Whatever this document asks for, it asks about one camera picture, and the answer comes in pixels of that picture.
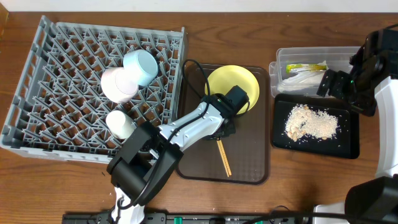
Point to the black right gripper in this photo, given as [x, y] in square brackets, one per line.
[339, 78]

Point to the wooden chopstick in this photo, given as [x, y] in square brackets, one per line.
[222, 158]
[225, 157]

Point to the green yellow snack wrapper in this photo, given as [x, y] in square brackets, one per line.
[298, 68]

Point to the leftover rice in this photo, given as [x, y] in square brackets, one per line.
[305, 121]

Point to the yellow plate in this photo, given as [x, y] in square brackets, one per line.
[223, 79]

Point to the white cup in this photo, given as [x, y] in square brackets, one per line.
[120, 124]

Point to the light blue bowl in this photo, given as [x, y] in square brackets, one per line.
[142, 66]

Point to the pink bowl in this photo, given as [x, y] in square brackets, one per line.
[117, 85]

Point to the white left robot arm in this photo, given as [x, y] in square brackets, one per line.
[151, 153]

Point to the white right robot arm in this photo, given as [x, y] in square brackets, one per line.
[377, 198]

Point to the black waste tray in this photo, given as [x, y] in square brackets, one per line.
[344, 143]

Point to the grey dishwasher rack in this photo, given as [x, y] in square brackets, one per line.
[58, 110]

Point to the brown plastic tray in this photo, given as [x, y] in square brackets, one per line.
[247, 150]

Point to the white crumpled napkin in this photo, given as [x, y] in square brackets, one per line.
[300, 81]

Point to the clear plastic bin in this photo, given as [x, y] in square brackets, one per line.
[336, 58]

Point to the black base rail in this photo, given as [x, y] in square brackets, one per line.
[153, 218]

